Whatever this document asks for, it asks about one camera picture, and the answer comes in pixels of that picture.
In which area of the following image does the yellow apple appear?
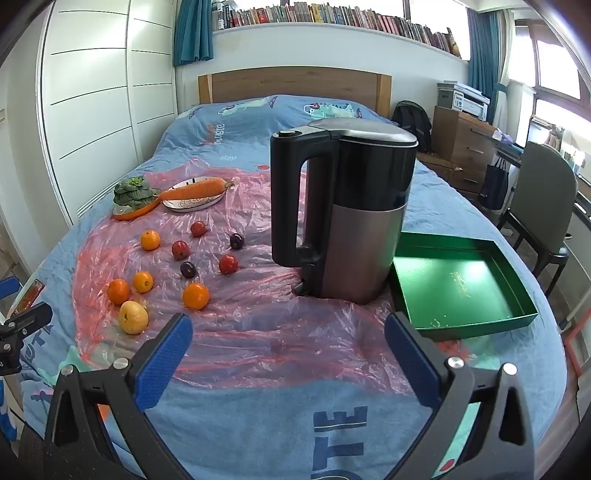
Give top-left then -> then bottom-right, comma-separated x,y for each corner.
118,300 -> 150,335

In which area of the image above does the large deep orange tangerine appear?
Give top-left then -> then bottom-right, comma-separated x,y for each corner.
107,278 -> 131,306

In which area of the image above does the low wooden nightstand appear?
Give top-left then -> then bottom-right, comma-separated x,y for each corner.
416,150 -> 462,183

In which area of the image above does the orange leaf-shaped plate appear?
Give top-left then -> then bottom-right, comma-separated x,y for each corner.
112,189 -> 163,221

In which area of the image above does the black and steel electric kettle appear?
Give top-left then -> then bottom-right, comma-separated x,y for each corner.
270,117 -> 419,305

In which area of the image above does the black backpack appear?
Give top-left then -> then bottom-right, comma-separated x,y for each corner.
392,100 -> 433,153

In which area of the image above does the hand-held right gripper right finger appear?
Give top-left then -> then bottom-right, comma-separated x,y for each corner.
385,312 -> 537,480

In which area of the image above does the carrot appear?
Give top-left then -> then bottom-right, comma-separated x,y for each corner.
159,179 -> 235,202

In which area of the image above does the wooden headboard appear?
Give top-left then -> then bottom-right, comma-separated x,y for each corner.
198,66 -> 392,116

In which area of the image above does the dark blue tote bag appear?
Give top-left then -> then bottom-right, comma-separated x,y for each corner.
478,157 -> 509,210

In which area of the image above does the green shallow tray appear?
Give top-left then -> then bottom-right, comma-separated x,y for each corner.
389,232 -> 539,342

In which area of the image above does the dark-framed window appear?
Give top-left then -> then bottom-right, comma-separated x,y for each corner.
503,9 -> 591,139

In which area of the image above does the white wardrobe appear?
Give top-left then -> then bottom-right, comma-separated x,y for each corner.
0,0 -> 178,232

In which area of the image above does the large orange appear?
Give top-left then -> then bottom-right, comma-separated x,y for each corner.
182,282 -> 211,311

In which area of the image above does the orange metal frame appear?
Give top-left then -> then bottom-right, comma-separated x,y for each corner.
561,307 -> 591,379

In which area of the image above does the wooden drawer chest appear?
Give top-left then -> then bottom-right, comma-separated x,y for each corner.
431,106 -> 499,195

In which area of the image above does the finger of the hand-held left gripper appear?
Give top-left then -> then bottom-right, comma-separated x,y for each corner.
0,277 -> 21,319
0,302 -> 54,340

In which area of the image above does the green leafy vegetable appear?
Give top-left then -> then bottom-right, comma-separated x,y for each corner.
113,176 -> 162,206

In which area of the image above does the pink plastic sheet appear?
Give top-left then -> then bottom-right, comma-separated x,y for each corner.
71,159 -> 416,398

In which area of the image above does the teal curtain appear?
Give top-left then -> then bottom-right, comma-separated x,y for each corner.
466,7 -> 509,112
173,0 -> 215,66

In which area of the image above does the row of books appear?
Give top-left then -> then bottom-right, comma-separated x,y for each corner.
212,2 -> 462,58

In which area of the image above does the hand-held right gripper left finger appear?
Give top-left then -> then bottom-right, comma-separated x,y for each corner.
44,313 -> 194,480

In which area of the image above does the grey chair with black legs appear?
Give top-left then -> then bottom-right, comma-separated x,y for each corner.
496,141 -> 580,296

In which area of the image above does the white printer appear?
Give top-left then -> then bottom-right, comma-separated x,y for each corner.
437,82 -> 491,121

